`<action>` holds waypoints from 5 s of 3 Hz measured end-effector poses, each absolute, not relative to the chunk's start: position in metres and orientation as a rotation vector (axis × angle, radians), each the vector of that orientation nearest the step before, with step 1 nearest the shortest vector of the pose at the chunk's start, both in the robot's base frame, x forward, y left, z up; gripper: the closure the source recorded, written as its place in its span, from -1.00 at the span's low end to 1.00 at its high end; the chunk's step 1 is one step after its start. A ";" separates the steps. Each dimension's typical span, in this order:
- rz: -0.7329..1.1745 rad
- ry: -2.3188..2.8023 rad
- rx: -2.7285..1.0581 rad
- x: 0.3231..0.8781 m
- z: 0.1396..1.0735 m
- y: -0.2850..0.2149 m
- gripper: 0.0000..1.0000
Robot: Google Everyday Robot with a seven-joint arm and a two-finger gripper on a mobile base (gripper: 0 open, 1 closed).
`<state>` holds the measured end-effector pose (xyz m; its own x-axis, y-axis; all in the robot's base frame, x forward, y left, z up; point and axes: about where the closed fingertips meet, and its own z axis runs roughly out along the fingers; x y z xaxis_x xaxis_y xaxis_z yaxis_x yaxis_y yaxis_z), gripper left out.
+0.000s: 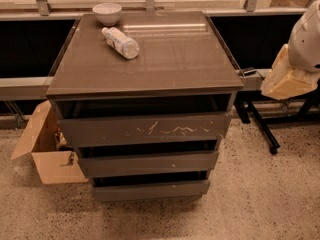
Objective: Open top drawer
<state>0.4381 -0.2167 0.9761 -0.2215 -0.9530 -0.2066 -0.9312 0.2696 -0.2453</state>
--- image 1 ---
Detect grey drawer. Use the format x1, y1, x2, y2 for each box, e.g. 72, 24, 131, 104
78, 151, 218, 178
92, 180, 210, 202
59, 113, 231, 147

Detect grey top drawer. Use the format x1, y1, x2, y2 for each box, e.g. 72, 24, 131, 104
59, 113, 231, 147

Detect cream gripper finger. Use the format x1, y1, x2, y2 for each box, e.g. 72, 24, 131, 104
260, 44, 320, 100

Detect small black device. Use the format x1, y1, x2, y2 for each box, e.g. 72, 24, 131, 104
241, 67, 257, 76

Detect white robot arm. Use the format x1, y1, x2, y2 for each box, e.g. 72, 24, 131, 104
260, 0, 320, 100

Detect brown cardboard box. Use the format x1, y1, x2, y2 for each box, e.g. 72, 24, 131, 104
11, 101, 88, 184

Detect white ceramic bowl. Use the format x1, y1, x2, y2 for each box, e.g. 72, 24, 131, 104
92, 3, 122, 26

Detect clear plastic water bottle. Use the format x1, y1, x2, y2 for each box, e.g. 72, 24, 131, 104
101, 27, 140, 59

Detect grey drawer cabinet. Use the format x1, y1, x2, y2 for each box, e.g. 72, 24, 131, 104
47, 11, 243, 189

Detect black stand legs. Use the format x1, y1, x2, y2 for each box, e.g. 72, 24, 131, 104
234, 87, 320, 155

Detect grey bottom drawer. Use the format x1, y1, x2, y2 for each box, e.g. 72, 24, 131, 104
92, 180, 210, 202

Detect grey middle drawer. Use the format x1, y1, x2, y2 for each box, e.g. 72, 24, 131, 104
78, 151, 218, 178

